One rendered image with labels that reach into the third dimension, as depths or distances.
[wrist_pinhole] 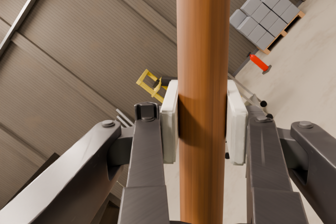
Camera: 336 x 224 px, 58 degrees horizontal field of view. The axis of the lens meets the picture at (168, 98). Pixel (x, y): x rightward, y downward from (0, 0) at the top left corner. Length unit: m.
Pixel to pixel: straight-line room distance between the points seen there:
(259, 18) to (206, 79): 6.95
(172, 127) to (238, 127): 0.03
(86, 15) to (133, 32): 1.26
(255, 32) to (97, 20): 3.93
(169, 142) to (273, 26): 7.06
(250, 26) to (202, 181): 6.92
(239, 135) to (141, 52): 7.91
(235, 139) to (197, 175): 0.05
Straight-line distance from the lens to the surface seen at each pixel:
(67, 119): 9.11
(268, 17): 7.16
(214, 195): 0.20
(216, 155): 0.19
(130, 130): 0.15
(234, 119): 0.15
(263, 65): 6.40
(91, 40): 8.32
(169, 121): 0.15
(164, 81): 7.12
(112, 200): 2.14
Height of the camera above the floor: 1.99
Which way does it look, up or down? 7 degrees down
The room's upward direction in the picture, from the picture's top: 51 degrees counter-clockwise
